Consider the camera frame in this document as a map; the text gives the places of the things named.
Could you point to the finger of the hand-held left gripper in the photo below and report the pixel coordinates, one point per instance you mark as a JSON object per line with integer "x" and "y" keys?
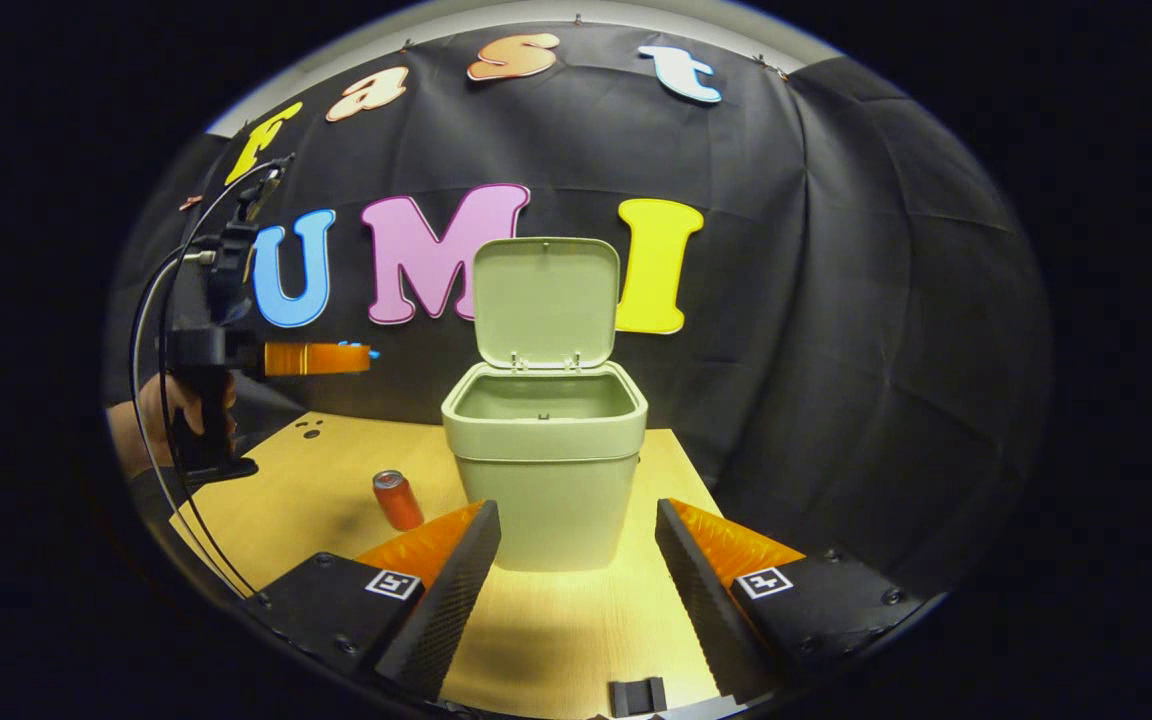
{"x": 316, "y": 360}

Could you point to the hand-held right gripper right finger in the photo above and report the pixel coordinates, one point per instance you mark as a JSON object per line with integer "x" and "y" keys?
{"x": 701, "y": 600}

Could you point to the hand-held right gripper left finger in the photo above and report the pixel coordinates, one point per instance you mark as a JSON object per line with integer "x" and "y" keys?
{"x": 451, "y": 600}

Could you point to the red pop can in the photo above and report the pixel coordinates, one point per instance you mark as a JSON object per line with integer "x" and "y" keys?
{"x": 398, "y": 502}

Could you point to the green desktop garbage bin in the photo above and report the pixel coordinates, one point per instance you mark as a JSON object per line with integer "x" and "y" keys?
{"x": 546, "y": 480}

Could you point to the wooden desktop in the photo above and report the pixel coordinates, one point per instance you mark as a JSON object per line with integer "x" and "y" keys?
{"x": 336, "y": 470}

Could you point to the copper cloth clip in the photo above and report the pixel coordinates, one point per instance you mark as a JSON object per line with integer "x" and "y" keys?
{"x": 191, "y": 203}

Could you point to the black backdrop cloth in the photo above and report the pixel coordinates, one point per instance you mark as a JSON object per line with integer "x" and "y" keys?
{"x": 816, "y": 300}

